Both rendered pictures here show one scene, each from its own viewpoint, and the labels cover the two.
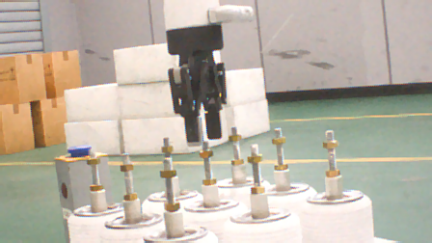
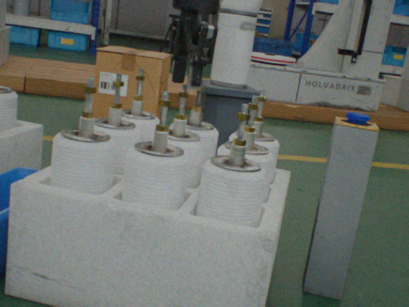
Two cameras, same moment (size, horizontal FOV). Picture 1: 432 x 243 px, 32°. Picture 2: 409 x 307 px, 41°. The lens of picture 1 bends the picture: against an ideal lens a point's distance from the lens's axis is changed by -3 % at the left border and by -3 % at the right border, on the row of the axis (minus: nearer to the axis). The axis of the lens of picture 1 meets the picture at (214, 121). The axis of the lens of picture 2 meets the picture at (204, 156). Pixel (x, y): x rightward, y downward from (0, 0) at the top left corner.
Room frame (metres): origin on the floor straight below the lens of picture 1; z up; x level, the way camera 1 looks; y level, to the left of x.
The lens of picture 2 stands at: (1.66, -0.65, 0.45)
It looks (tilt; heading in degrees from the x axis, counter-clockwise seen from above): 14 degrees down; 130
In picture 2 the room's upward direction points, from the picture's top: 8 degrees clockwise
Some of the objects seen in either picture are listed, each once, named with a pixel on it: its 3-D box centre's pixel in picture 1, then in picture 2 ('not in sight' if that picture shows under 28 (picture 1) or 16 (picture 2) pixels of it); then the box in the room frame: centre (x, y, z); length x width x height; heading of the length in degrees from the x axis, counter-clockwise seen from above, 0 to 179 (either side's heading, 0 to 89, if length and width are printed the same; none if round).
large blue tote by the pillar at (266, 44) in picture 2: not in sight; (264, 56); (-1.60, 3.95, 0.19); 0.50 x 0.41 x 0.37; 150
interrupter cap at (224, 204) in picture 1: (211, 205); (178, 136); (1.04, 0.02, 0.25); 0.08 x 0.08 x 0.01
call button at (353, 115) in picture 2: (79, 152); (357, 119); (1.25, 0.22, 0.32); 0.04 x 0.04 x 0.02
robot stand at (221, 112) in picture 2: not in sight; (219, 143); (0.81, 0.41, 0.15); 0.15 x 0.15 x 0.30; 55
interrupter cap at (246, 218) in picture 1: (260, 216); (114, 124); (0.94, -0.04, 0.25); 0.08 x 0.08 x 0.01
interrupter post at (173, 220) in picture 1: (174, 225); (136, 108); (0.88, 0.06, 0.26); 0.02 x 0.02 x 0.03
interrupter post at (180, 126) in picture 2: (210, 196); (179, 128); (1.04, 0.02, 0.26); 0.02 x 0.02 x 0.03
